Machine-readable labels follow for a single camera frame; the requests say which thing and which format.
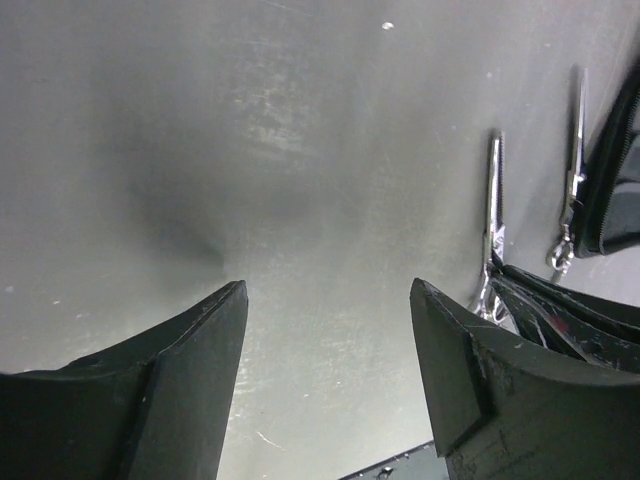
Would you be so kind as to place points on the black zip tool case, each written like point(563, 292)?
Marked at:
point(607, 220)

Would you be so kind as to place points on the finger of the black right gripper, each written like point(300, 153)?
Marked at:
point(548, 323)
point(618, 319)

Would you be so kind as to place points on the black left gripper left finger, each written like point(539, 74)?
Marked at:
point(154, 406)

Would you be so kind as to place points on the silver thinning scissors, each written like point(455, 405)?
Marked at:
point(486, 303)

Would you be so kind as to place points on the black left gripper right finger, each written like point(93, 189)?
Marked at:
point(502, 407)

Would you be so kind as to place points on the silver straight scissors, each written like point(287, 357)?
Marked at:
point(561, 255)

